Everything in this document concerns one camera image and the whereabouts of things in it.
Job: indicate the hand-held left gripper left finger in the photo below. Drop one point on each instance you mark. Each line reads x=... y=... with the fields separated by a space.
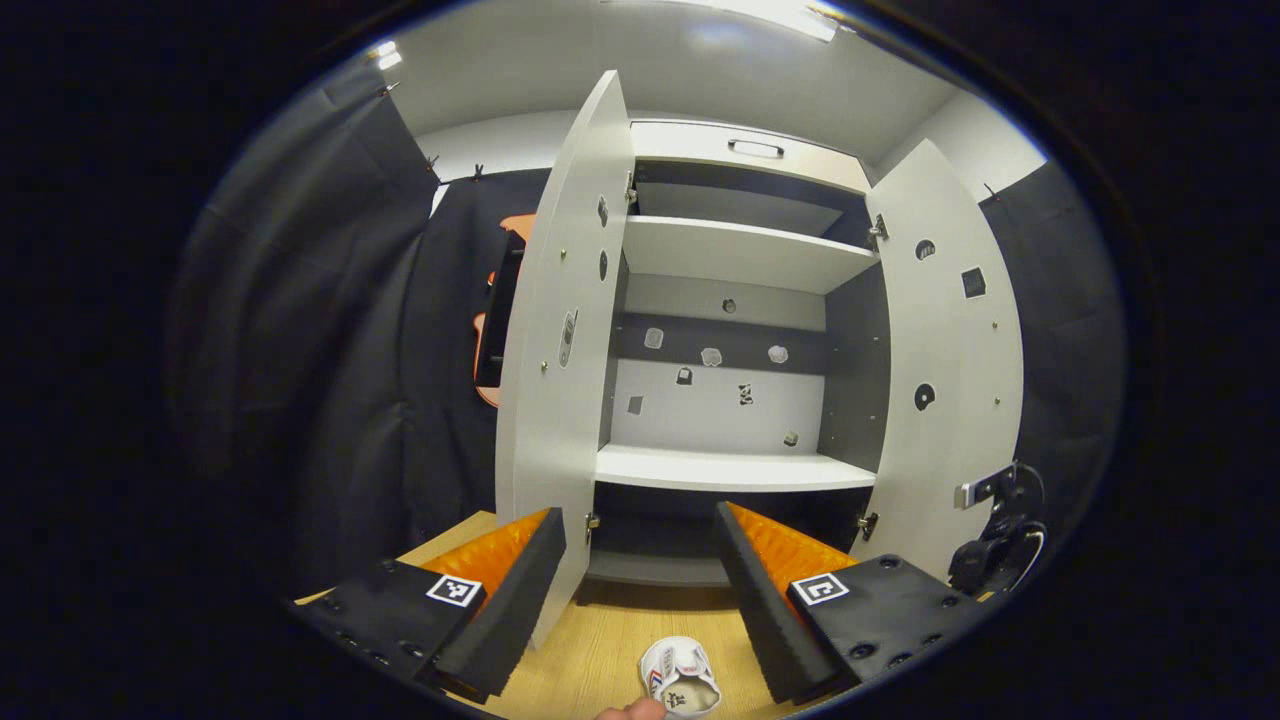
x=510 y=610

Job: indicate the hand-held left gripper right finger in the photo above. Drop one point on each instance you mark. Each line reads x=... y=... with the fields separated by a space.
x=755 y=600

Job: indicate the white canvas shoe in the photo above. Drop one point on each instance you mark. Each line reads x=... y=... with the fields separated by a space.
x=680 y=680

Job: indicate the white shoe cabinet door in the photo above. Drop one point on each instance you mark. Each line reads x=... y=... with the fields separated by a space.
x=550 y=450
x=955 y=340

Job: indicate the white shoe cabinet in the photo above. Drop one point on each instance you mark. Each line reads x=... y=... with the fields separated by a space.
x=720 y=410

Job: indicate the white cabinet shelf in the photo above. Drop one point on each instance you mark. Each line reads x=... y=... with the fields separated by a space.
x=730 y=470
x=740 y=255

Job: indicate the white cabinet drawer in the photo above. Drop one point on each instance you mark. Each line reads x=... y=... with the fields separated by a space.
x=690 y=145

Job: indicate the black backdrop cloth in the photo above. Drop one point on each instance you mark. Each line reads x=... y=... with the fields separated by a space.
x=330 y=350

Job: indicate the small ceiling light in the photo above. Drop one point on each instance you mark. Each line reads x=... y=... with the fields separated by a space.
x=385 y=55

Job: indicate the large ceiling light panel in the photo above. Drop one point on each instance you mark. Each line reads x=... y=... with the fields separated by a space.
x=780 y=15

